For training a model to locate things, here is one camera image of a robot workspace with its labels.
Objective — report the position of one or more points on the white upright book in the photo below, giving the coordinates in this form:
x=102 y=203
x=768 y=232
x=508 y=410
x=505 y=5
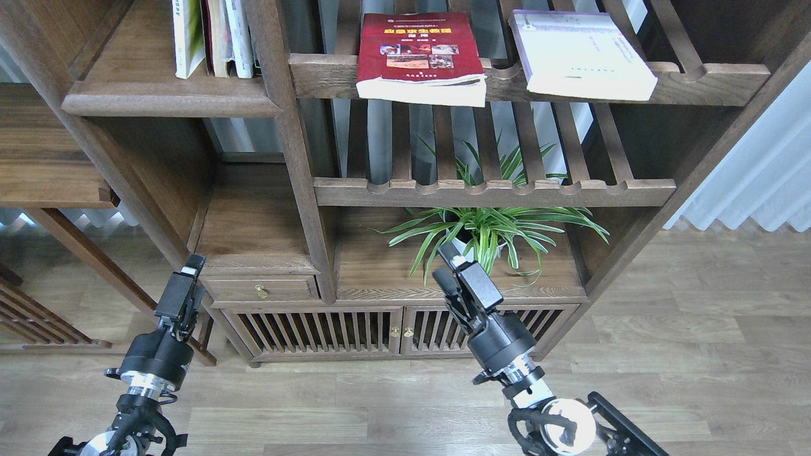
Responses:
x=240 y=39

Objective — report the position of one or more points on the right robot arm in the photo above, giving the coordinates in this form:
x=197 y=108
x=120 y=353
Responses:
x=541 y=422

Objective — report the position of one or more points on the beige upright book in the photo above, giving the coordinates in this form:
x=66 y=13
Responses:
x=222 y=49

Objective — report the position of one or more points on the wooden slatted rack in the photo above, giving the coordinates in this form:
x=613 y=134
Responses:
x=40 y=329

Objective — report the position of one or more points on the white curtain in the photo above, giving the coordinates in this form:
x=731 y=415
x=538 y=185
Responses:
x=766 y=176

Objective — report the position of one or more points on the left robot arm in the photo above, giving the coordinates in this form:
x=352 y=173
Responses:
x=138 y=423

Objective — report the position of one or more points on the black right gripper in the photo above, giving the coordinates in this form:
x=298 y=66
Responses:
x=500 y=342

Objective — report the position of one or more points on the red cover book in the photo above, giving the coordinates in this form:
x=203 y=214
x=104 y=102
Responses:
x=424 y=58

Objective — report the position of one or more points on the dark wooden bookshelf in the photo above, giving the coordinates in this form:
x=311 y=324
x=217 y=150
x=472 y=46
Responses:
x=276 y=179

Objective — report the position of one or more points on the white lavender book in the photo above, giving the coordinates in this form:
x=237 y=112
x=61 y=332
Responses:
x=584 y=55

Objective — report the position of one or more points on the dark red upright book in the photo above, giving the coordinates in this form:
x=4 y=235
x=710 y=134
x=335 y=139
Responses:
x=207 y=33

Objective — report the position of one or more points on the green spider plant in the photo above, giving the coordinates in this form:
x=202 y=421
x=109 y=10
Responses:
x=525 y=232

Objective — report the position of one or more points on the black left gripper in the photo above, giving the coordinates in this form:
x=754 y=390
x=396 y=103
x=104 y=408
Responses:
x=159 y=353

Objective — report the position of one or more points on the white plant pot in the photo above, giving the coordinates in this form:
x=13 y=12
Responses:
x=473 y=246

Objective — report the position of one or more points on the yellow green cover book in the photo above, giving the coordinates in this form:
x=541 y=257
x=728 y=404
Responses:
x=189 y=38

